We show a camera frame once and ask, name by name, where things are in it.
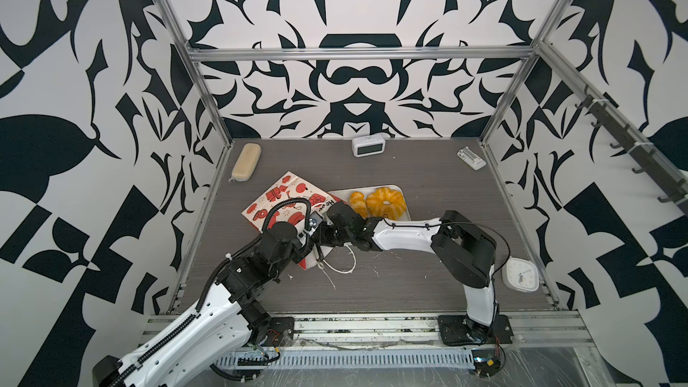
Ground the fake twisted bread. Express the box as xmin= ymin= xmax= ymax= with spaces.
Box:
xmin=349 ymin=192 xmax=369 ymax=219

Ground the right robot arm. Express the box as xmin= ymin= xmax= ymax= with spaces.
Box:
xmin=305 ymin=202 xmax=513 ymax=347

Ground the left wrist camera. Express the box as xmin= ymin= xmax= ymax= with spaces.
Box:
xmin=305 ymin=212 xmax=324 ymax=232

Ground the wall hook rack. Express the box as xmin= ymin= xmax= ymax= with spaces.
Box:
xmin=573 ymin=85 xmax=687 ymax=215

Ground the fake ring bread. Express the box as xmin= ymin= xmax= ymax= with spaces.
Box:
xmin=366 ymin=187 xmax=407 ymax=220

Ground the small white device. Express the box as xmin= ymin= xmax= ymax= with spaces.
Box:
xmin=457 ymin=147 xmax=487 ymax=171

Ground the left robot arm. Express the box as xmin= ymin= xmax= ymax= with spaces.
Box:
xmin=92 ymin=197 xmax=311 ymax=386

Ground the white plastic tray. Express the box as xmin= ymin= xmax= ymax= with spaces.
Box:
xmin=330 ymin=185 xmax=410 ymax=221

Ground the white timer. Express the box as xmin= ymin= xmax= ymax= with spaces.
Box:
xmin=501 ymin=257 xmax=540 ymax=293

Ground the circuit board with wires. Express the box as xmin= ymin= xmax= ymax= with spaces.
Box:
xmin=471 ymin=347 xmax=507 ymax=379

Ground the white digital clock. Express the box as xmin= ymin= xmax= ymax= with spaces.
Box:
xmin=351 ymin=134 xmax=386 ymax=158

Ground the beige glasses case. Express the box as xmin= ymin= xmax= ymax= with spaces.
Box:
xmin=230 ymin=143 xmax=262 ymax=182

